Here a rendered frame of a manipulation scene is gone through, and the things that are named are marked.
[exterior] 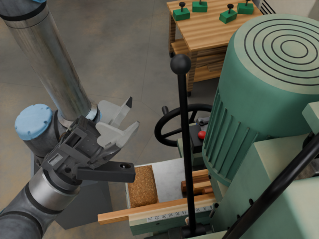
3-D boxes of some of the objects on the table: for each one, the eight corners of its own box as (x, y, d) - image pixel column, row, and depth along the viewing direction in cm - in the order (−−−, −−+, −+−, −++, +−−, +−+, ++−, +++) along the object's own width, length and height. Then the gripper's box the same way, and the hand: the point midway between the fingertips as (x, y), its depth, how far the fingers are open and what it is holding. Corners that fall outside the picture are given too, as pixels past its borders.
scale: (308, 186, 84) (308, 186, 84) (311, 190, 83) (311, 190, 83) (146, 218, 79) (146, 217, 78) (146, 222, 78) (146, 222, 78)
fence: (315, 189, 89) (323, 183, 85) (318, 194, 88) (326, 188, 84) (130, 226, 83) (128, 221, 78) (131, 232, 82) (129, 226, 77)
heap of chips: (151, 164, 94) (151, 159, 91) (159, 204, 86) (159, 200, 83) (125, 169, 93) (124, 164, 90) (130, 210, 85) (129, 206, 82)
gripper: (27, 193, 44) (107, 102, 41) (51, 141, 62) (107, 75, 59) (72, 218, 47) (150, 135, 44) (82, 161, 65) (138, 100, 62)
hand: (138, 109), depth 53 cm, fingers open, 14 cm apart
